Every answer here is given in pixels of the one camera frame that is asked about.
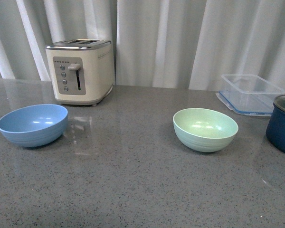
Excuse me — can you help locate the green plastic bowl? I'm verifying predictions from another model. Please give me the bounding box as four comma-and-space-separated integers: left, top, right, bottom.
173, 108, 238, 152

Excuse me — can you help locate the blue plastic bowl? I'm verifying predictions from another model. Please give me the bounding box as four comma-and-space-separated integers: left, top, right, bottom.
0, 104, 68, 147

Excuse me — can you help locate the cream two-slot toaster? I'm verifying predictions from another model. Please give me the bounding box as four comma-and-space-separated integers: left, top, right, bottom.
46, 38, 115, 105

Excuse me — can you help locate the white curtain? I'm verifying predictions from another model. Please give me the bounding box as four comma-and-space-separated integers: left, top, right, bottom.
0, 0, 285, 90

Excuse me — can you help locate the clear plastic food container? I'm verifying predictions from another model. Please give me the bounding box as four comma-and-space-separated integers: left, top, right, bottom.
216, 74, 285, 116

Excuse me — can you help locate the blue saucepan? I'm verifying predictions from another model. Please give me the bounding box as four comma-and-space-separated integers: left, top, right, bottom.
266, 95, 285, 153

